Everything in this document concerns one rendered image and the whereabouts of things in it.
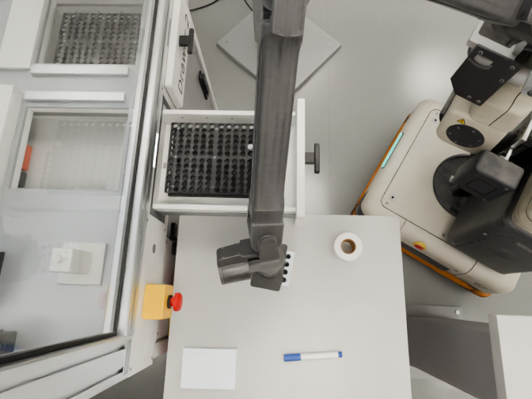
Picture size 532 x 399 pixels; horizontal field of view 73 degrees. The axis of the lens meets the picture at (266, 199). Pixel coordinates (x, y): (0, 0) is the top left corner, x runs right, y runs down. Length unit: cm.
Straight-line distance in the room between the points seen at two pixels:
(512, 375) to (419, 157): 88
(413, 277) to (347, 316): 90
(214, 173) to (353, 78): 136
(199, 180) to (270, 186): 32
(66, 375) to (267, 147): 42
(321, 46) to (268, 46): 161
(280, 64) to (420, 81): 168
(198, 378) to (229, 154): 53
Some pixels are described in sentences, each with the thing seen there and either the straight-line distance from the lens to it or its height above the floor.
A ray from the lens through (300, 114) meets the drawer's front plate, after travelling 87.
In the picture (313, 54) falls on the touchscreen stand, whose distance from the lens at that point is 209.
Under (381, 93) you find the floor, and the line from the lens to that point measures 206.
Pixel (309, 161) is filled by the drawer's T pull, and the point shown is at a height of 91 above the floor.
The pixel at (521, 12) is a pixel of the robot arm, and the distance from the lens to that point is 65.
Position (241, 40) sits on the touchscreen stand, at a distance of 213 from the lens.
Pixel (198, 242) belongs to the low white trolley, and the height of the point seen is 76.
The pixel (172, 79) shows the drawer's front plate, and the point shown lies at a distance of 95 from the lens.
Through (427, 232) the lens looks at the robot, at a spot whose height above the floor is 28.
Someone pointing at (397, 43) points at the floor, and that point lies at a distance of 226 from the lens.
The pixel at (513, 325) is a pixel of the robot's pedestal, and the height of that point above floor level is 76.
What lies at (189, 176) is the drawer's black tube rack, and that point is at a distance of 86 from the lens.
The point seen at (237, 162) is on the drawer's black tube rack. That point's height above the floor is 90.
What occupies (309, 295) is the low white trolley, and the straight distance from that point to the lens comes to 94.
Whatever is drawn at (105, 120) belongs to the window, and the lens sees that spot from 68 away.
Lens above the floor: 170
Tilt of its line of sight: 75 degrees down
